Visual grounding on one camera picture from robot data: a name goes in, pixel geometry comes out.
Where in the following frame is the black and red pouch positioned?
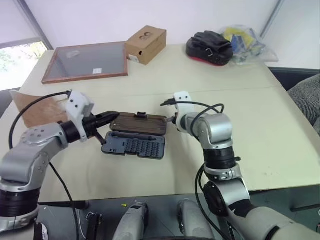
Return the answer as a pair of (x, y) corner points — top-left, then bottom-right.
(185, 30), (235, 68)

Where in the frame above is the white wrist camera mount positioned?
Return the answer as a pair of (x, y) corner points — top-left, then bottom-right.
(65, 91), (95, 143)
(174, 91), (196, 133)

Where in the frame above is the dark upholstered seat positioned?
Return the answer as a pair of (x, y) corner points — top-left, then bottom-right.
(269, 66), (320, 92)

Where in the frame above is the clear plastic bag yellow blue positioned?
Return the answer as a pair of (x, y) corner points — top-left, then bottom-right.
(219, 24), (279, 66)

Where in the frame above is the dark tool case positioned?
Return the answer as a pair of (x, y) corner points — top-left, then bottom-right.
(101, 111), (168, 160)

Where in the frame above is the grey left robot leg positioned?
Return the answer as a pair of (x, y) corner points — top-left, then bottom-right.
(114, 201), (150, 240)

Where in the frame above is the black table crossbar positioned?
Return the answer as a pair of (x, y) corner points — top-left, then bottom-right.
(38, 200), (90, 210)

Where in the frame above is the brown cardboard box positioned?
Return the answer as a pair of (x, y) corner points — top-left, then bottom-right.
(124, 25), (168, 66)

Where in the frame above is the dark window frame bar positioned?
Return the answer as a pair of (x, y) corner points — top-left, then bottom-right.
(18, 0), (54, 50)

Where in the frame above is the grey robot leg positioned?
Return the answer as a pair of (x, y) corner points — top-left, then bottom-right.
(177, 198), (216, 240)
(114, 201), (150, 240)

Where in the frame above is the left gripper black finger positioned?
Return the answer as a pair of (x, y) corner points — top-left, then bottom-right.
(98, 116), (119, 129)
(96, 110), (120, 121)

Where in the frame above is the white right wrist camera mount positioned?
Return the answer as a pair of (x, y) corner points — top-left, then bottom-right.
(174, 91), (196, 133)

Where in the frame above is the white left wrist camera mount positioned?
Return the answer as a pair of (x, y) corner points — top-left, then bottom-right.
(65, 91), (95, 143)

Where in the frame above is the brown paper bag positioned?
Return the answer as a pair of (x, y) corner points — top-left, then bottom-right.
(9, 90), (70, 128)

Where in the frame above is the white roller blind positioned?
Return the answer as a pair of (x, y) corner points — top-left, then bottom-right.
(0, 0), (41, 44)

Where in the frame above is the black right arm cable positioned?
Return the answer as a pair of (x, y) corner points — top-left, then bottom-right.
(159, 98), (241, 240)

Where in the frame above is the wooden framed grey board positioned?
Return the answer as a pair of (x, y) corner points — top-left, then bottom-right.
(41, 41), (129, 85)

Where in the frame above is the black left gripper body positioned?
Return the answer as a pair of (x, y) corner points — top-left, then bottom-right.
(83, 114), (106, 146)

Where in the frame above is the grey textured cushion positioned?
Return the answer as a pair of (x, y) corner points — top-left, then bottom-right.
(287, 74), (320, 137)

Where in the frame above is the grey right robot leg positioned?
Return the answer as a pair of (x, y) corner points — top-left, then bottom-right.
(177, 198), (216, 240)

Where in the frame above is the grey wall conduit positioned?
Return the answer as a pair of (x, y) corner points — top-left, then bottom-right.
(259, 0), (288, 38)

